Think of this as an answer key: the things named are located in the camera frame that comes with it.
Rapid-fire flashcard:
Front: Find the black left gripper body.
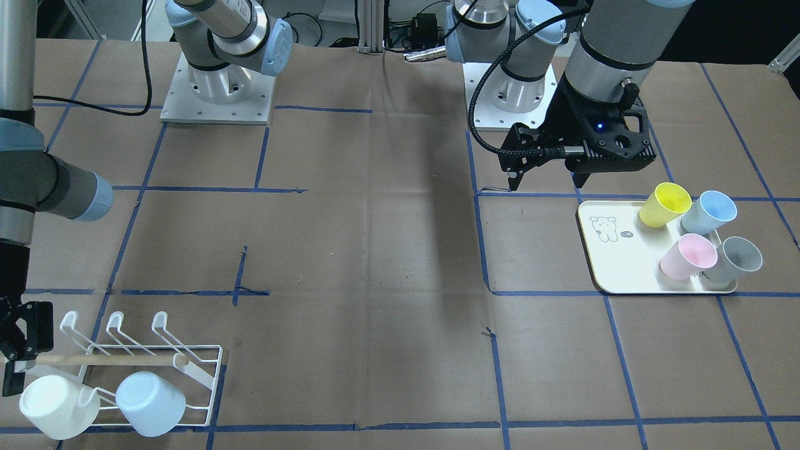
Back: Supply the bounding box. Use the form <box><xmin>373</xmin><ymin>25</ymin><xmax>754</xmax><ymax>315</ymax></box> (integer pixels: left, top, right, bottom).
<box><xmin>544</xmin><ymin>74</ymin><xmax>598</xmax><ymax>172</ymax></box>

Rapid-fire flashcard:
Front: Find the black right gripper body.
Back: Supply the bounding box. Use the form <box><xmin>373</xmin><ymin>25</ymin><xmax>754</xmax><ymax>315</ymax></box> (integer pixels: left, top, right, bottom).
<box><xmin>1</xmin><ymin>242</ymin><xmax>31</xmax><ymax>325</ymax></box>

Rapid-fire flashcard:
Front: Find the pale green plastic cup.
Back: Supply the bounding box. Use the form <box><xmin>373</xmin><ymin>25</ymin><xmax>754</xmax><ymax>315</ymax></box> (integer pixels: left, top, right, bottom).
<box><xmin>18</xmin><ymin>375</ymin><xmax>101</xmax><ymax>441</ymax></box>

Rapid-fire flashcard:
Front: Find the light blue plastic cup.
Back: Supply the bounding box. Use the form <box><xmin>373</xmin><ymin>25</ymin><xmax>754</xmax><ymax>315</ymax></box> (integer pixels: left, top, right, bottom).
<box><xmin>116</xmin><ymin>371</ymin><xmax>186</xmax><ymax>438</ymax></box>

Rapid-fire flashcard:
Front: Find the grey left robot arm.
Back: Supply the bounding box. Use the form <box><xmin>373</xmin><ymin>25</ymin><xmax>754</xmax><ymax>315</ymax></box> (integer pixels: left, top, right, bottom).
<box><xmin>443</xmin><ymin>1</ymin><xmax>693</xmax><ymax>191</ymax></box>

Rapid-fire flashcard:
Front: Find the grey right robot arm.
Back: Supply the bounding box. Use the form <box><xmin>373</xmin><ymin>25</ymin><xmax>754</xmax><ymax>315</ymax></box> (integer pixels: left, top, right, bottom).
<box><xmin>2</xmin><ymin>1</ymin><xmax>296</xmax><ymax>397</ymax></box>

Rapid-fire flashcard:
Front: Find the yellow plastic cup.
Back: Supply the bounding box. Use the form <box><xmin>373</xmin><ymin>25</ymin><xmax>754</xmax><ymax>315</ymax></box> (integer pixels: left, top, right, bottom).
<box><xmin>638</xmin><ymin>182</ymin><xmax>693</xmax><ymax>228</ymax></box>

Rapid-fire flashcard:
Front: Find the pink plastic cup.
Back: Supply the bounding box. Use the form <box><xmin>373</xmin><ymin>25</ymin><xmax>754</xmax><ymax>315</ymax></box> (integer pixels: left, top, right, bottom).
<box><xmin>658</xmin><ymin>233</ymin><xmax>718</xmax><ymax>280</ymax></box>

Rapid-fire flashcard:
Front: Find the grey plastic cup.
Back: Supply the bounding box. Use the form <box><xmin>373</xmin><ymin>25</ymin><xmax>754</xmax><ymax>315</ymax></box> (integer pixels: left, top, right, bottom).
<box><xmin>703</xmin><ymin>236</ymin><xmax>763</xmax><ymax>283</ymax></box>

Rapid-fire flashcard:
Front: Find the cream plastic tray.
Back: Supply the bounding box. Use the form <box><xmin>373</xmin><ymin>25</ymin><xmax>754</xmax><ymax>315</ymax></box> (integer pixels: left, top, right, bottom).
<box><xmin>577</xmin><ymin>200</ymin><xmax>738</xmax><ymax>294</ymax></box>

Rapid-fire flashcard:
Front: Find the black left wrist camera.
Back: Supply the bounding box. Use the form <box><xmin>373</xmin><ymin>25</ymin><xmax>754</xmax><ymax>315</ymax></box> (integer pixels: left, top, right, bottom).
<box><xmin>584</xmin><ymin>82</ymin><xmax>658</xmax><ymax>174</ymax></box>

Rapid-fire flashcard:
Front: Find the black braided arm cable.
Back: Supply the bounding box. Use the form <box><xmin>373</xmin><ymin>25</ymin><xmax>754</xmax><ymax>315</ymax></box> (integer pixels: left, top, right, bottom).
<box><xmin>467</xmin><ymin>3</ymin><xmax>588</xmax><ymax>157</ymax></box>

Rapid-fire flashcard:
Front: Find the white wire cup rack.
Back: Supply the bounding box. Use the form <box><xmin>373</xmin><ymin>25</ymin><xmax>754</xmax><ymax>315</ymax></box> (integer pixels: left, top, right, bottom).
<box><xmin>25</xmin><ymin>311</ymin><xmax>224</xmax><ymax>428</ymax></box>

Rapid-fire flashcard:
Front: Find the aluminium frame post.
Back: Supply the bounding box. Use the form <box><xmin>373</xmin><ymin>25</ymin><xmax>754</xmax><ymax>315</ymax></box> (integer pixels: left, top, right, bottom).
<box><xmin>354</xmin><ymin>0</ymin><xmax>389</xmax><ymax>54</ymax></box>

